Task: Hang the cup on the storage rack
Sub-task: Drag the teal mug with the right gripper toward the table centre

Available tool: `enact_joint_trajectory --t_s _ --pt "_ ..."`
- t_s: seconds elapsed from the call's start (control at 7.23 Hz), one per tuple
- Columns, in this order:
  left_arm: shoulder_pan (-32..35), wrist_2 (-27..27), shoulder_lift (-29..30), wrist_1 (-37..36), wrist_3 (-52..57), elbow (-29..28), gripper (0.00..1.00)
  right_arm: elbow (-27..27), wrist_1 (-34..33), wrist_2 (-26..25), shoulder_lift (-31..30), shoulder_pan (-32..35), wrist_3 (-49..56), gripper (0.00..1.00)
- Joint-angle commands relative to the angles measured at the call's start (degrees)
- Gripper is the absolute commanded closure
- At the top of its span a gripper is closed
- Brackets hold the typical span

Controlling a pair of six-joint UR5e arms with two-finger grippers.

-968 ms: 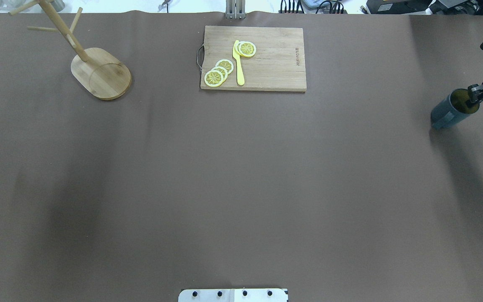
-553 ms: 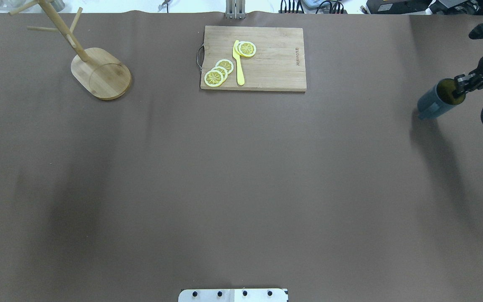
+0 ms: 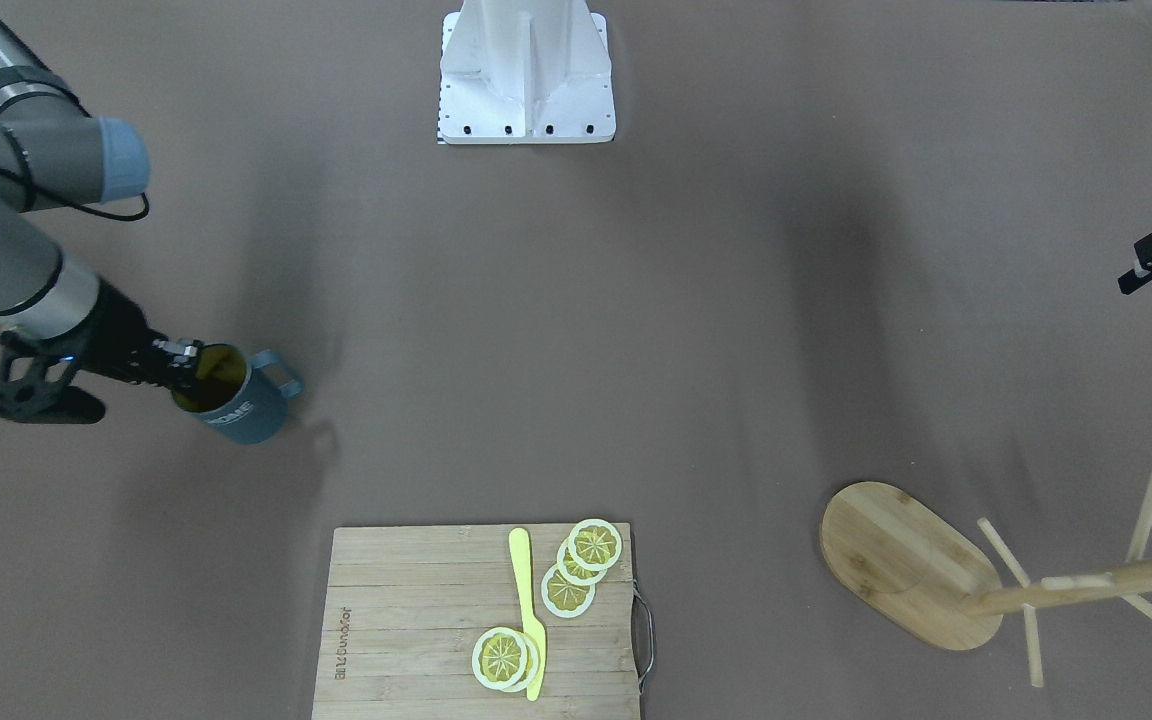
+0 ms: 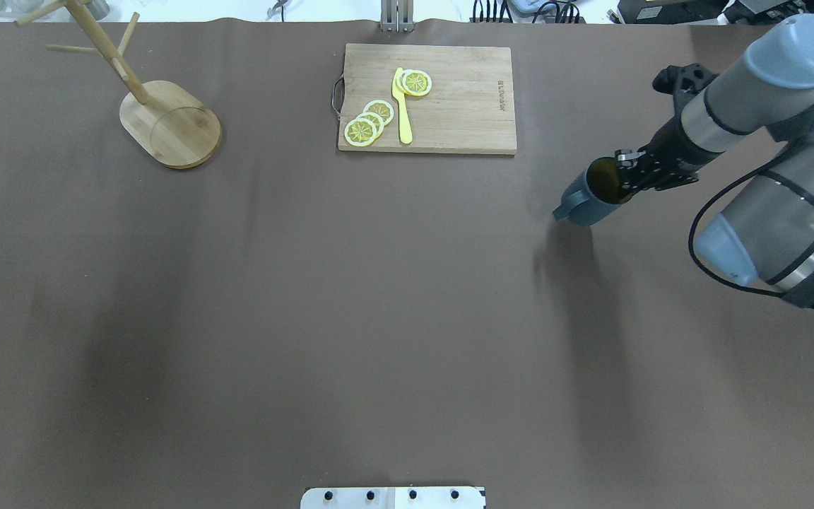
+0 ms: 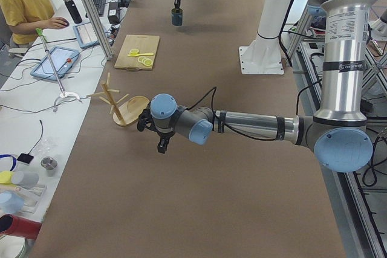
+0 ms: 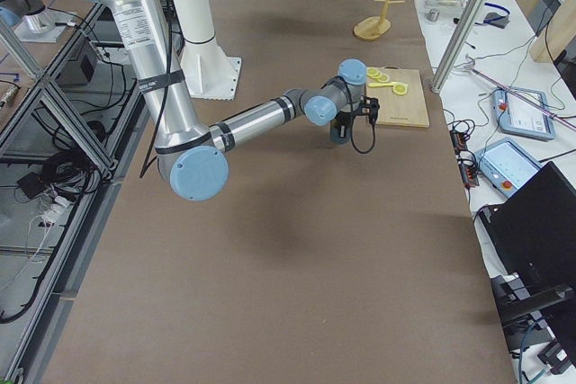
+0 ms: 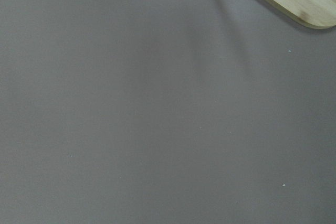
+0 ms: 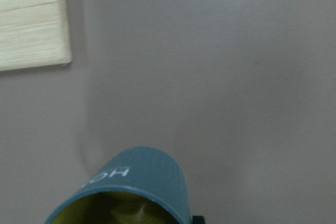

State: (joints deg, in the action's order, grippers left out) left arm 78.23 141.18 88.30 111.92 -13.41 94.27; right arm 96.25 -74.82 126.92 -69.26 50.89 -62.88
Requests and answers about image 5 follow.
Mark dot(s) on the blue-green mug yellow inside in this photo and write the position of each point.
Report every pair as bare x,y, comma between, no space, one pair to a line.
177,17

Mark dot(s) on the wooden cup rack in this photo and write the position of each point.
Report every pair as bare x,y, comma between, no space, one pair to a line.
124,111

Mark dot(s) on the small steel cup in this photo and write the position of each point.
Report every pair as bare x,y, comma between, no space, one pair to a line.
50,165

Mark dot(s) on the grey cup lying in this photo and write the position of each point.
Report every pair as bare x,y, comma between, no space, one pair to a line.
24,179

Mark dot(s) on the yellow cup lying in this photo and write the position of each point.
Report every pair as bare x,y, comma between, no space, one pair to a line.
5,177

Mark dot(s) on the light blue cup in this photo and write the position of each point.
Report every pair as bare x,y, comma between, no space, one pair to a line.
11,202

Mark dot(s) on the wooden cutting board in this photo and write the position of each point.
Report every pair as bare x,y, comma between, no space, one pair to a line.
145,44

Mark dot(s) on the yellow toy knife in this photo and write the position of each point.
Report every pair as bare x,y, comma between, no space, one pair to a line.
139,54

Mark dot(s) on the black power adapter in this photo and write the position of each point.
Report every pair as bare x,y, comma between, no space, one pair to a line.
114,12

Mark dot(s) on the lemon slice on knife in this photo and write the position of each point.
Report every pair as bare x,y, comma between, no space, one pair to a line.
133,52

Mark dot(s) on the lemon slice middle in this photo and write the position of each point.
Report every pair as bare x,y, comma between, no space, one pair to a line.
143,59

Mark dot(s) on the blue-cased tablet standing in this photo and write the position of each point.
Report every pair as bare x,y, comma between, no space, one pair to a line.
85,35

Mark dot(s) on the black water bottle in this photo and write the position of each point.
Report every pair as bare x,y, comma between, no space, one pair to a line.
73,11

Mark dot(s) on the silver grabber tool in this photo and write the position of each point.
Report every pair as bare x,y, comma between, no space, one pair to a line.
64,94

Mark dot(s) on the blue-cased tablet flat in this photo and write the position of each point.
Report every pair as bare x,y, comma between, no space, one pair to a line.
63,58

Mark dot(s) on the small black square device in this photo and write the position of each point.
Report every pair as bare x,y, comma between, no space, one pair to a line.
25,158

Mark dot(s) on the clear plastic tray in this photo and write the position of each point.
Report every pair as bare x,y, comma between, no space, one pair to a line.
31,197

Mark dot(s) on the person in yellow shirt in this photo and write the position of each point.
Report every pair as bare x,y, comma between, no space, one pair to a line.
23,17

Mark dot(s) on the red cylinder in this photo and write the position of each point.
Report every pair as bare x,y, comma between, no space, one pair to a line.
20,227

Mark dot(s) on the aluminium frame post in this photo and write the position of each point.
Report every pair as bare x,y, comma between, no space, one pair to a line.
98,28

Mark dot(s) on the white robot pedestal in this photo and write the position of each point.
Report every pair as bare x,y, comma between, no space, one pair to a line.
263,55

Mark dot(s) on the aluminium frame structure right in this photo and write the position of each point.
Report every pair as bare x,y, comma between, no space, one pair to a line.
345,95

